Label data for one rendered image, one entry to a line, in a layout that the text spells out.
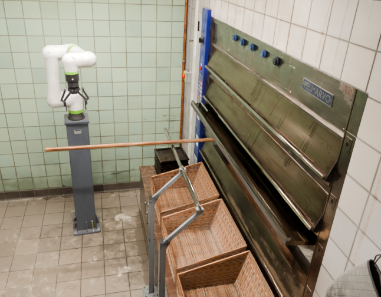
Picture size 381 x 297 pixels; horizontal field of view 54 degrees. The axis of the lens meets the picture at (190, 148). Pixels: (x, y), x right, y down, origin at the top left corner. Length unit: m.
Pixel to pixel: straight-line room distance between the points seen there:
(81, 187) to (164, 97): 1.31
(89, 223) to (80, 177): 0.54
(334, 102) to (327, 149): 0.20
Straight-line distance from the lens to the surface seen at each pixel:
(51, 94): 3.26
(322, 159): 1.65
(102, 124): 4.14
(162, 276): 2.50
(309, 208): 1.78
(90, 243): 3.83
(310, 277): 1.91
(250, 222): 2.46
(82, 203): 3.76
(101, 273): 3.52
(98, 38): 3.88
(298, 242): 1.76
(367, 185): 1.45
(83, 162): 3.53
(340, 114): 1.58
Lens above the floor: 2.48
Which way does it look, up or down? 27 degrees down
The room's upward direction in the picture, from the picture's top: 3 degrees clockwise
